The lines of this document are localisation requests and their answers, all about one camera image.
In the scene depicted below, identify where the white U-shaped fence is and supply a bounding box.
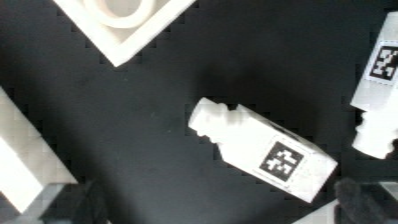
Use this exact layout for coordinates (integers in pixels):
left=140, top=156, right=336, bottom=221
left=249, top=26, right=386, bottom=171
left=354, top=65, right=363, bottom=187
left=0, top=88, right=76, bottom=212

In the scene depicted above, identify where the white leg at right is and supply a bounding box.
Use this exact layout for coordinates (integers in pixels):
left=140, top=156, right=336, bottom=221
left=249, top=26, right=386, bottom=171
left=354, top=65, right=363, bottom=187
left=350, top=11, right=398, bottom=159

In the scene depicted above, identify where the white leg with tag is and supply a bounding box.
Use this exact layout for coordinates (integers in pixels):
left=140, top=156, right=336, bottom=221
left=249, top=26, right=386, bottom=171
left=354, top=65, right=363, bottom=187
left=188, top=97, right=338, bottom=203

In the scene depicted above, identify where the white square tabletop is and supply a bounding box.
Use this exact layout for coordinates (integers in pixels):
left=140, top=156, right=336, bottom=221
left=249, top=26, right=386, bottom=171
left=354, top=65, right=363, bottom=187
left=53, top=0, right=197, bottom=67

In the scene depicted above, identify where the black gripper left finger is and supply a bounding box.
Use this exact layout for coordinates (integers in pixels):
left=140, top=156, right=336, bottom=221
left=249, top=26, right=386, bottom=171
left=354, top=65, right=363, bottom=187
left=20, top=182, right=108, bottom=224

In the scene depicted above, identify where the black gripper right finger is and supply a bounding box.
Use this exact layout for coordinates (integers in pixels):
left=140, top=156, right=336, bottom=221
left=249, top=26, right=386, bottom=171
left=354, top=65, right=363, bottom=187
left=334, top=178, right=398, bottom=224

